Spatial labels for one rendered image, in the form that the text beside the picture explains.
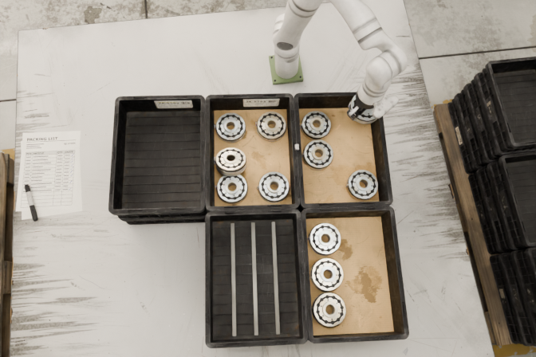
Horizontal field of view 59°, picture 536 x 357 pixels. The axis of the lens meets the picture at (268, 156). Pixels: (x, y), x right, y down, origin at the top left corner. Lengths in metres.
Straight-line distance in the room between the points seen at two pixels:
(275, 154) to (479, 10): 1.94
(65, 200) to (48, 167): 0.14
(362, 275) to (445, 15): 1.94
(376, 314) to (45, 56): 1.57
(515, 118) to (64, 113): 1.91
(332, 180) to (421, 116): 0.51
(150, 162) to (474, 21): 2.20
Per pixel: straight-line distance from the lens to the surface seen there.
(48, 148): 1.93
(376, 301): 1.62
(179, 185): 1.63
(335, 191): 1.63
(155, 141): 1.68
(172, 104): 1.66
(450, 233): 1.86
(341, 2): 1.25
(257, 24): 2.02
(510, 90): 2.42
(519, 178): 2.42
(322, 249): 1.56
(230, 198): 1.57
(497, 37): 3.18
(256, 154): 1.64
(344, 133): 1.70
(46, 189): 1.88
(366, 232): 1.63
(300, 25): 1.51
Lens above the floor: 2.39
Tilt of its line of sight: 72 degrees down
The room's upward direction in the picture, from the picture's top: 8 degrees clockwise
